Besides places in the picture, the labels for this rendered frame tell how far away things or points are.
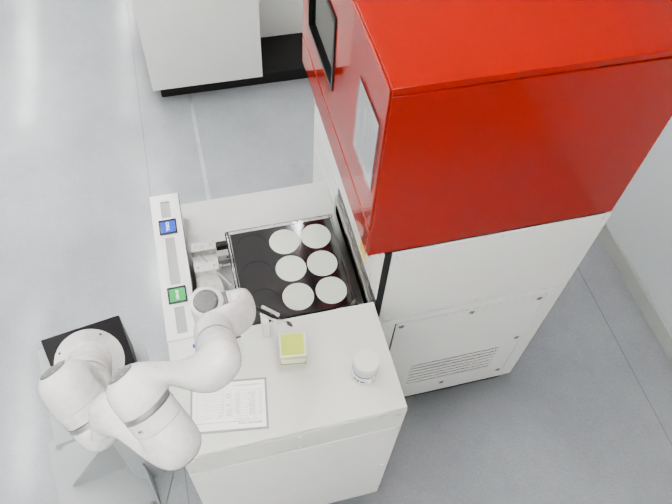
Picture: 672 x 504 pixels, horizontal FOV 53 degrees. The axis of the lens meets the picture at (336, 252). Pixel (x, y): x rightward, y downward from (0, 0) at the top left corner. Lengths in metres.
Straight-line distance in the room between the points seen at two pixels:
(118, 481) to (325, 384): 1.23
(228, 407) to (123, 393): 0.65
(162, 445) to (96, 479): 1.61
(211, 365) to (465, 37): 0.86
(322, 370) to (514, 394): 1.34
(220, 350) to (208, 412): 0.57
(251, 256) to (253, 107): 1.86
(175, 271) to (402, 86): 1.05
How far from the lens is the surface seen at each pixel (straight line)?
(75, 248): 3.47
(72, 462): 2.97
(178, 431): 1.32
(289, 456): 2.04
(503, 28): 1.57
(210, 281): 2.18
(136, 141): 3.85
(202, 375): 1.32
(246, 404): 1.89
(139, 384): 1.28
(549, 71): 1.51
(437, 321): 2.30
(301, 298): 2.11
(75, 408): 1.65
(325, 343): 1.96
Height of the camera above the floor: 2.72
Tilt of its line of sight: 56 degrees down
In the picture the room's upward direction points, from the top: 5 degrees clockwise
